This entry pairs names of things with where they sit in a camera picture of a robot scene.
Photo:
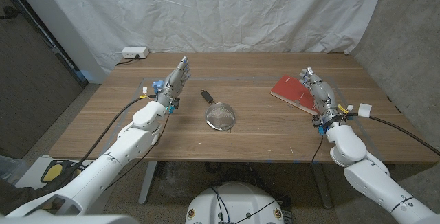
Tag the white floor board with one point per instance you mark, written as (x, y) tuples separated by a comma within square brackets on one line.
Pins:
[(31, 172)]

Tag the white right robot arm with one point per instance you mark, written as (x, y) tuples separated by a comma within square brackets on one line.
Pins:
[(374, 179)]

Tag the grey table leg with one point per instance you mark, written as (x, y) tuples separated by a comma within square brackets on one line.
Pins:
[(148, 182), (322, 186)]

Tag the white wrinkled backdrop cloth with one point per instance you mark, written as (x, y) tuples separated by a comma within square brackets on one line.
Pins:
[(213, 14)]

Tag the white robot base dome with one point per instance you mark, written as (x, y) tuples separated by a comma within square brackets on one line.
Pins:
[(237, 203)]

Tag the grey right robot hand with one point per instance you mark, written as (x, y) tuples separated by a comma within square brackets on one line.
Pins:
[(323, 95)]

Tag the black door frame post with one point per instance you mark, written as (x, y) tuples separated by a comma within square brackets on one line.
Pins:
[(65, 60)]

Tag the white robot torso edge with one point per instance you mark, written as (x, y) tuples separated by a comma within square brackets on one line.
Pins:
[(68, 220)]

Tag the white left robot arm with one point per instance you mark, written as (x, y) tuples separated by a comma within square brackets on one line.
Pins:
[(106, 165)]

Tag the white power strip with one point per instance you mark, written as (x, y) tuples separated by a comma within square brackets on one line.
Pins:
[(134, 52)]

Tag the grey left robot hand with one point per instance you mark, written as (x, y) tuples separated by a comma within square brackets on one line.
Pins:
[(172, 86)]

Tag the clear plastic bin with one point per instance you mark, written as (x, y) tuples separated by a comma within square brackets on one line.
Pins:
[(7, 169)]

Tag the yellow black foot pedal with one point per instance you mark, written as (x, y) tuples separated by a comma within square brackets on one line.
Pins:
[(53, 171), (78, 172)]

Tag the red notebook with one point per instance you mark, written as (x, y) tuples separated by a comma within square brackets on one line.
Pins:
[(290, 90)]

